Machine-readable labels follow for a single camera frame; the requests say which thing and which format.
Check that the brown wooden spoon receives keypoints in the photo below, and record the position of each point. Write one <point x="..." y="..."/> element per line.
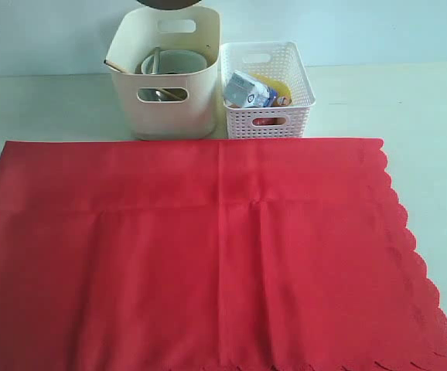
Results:
<point x="178" y="94"/>

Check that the red scalloped table cloth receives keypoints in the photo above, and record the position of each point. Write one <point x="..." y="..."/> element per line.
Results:
<point x="264" y="254"/>

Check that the red sausage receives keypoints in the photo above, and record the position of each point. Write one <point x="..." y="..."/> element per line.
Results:
<point x="269" y="121"/>

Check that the white woven plastic basket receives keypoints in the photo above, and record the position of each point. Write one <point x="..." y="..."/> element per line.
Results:
<point x="276" y="60"/>

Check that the white ceramic bowl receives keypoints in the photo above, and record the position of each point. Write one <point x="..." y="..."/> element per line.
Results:
<point x="178" y="61"/>

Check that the blue white milk carton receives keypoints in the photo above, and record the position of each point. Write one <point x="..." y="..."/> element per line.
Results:
<point x="245" y="91"/>

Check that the silver table knife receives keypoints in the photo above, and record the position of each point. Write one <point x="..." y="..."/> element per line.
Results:
<point x="152" y="62"/>

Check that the brown wooden plate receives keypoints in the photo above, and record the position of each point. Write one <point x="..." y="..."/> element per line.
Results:
<point x="168" y="5"/>

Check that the yellow lemon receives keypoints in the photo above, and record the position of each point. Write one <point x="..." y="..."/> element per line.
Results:
<point x="283" y="93"/>

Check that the wooden chopstick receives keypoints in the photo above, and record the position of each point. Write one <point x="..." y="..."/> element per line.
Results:
<point x="120" y="69"/>

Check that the stainless steel cup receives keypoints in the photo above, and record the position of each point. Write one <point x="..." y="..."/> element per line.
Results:
<point x="152" y="95"/>

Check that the cream plastic bin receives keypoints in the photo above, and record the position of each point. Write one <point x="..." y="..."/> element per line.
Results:
<point x="196" y="28"/>

